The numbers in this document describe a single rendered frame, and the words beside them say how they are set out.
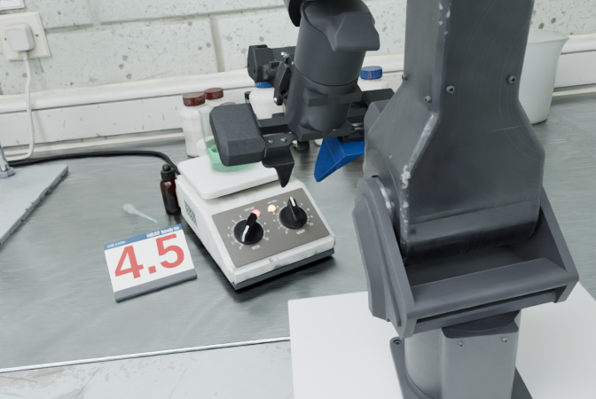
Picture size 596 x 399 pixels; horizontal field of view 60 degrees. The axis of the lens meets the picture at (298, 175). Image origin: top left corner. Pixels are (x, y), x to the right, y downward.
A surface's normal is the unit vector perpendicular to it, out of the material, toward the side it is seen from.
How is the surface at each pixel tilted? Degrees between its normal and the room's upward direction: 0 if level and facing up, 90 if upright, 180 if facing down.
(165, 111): 90
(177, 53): 90
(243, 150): 74
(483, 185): 90
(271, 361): 0
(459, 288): 8
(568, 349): 2
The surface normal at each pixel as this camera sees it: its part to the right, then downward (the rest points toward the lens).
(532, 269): -0.13, -0.95
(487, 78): 0.22, 0.53
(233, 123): 0.14, -0.64
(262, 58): 0.35, 0.01
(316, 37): -0.60, 0.55
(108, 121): 0.06, 0.40
